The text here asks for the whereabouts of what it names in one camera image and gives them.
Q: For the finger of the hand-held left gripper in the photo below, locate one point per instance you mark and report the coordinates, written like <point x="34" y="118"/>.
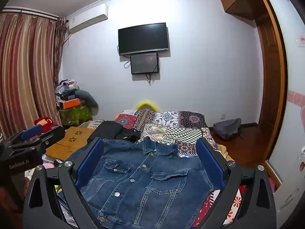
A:
<point x="32" y="133"/>
<point x="51" y="136"/>

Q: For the black wall television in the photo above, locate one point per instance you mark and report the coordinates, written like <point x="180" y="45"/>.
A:
<point x="143" y="38"/>

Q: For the striped brown curtain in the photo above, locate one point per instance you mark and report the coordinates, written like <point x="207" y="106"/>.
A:
<point x="26" y="71"/>

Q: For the frosted sliding wardrobe door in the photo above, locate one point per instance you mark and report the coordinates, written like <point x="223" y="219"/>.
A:
<point x="289" y="88"/>

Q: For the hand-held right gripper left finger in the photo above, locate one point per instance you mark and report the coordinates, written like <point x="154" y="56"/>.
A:
<point x="90" y="164"/>

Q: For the blue denim jacket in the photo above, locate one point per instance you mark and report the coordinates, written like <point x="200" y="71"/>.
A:
<point x="143" y="181"/>

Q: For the patchwork printed blanket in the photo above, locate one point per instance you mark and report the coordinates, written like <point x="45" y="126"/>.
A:
<point x="171" y="126"/>

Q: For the brown board with flower cutouts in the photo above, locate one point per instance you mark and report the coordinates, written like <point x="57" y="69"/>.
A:
<point x="69" y="139"/>

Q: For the small black monitor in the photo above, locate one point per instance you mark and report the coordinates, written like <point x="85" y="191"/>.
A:
<point x="144" y="63"/>

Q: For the curtain rod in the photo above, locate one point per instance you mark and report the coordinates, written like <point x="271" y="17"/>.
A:
<point x="31" y="13"/>

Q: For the dark grey cloth bundle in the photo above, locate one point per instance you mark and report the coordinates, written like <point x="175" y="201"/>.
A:
<point x="89" y="99"/>

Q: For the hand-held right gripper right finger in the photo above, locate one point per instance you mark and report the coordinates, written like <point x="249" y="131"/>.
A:
<point x="211" y="163"/>

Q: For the yellow curved object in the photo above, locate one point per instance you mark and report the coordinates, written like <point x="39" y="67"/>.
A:
<point x="146" y="105"/>

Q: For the green patterned bag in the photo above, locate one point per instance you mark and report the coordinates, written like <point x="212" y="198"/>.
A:
<point x="75" y="115"/>

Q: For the black folded garment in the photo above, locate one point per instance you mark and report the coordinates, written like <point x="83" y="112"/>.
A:
<point x="112" y="130"/>

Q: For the grey backpack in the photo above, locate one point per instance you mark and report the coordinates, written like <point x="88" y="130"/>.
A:
<point x="226" y="128"/>

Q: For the red plush toy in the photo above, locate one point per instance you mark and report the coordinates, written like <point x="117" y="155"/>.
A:
<point x="44" y="122"/>

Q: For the brown wooden door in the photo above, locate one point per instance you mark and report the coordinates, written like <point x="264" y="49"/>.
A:
<point x="266" y="64"/>

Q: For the orange box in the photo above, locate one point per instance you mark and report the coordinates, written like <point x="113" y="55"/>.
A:
<point x="71" y="103"/>

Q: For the white air conditioner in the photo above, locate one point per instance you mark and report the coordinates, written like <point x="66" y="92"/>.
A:
<point x="88" y="19"/>

